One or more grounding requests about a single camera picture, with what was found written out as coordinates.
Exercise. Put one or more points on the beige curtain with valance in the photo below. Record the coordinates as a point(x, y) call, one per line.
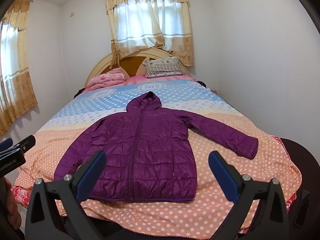
point(15, 67)
point(150, 17)

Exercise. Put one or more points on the dark cloth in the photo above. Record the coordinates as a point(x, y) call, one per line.
point(203, 83)
point(79, 93)

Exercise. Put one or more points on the purple hooded puffer jacket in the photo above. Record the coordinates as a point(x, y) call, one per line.
point(150, 142)

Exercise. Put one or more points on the person's left hand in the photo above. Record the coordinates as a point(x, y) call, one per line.
point(11, 205)

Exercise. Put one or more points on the red patterned bed sheet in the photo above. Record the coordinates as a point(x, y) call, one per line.
point(21, 195)

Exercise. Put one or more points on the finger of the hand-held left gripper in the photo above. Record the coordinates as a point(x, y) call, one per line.
point(5, 143)
point(25, 143)

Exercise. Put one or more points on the polka dot bed cover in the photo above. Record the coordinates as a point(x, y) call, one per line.
point(175, 100)

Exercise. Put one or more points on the pink folded quilt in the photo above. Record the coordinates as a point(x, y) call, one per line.
point(107, 78)

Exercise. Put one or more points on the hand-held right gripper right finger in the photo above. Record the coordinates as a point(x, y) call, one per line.
point(223, 177)

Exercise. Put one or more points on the striped patterned pillow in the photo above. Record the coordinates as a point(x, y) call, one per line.
point(162, 66)

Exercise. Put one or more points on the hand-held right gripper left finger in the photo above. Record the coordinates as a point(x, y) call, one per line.
point(91, 173)

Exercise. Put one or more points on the cream wooden headboard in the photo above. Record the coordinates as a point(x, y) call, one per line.
point(130, 65)

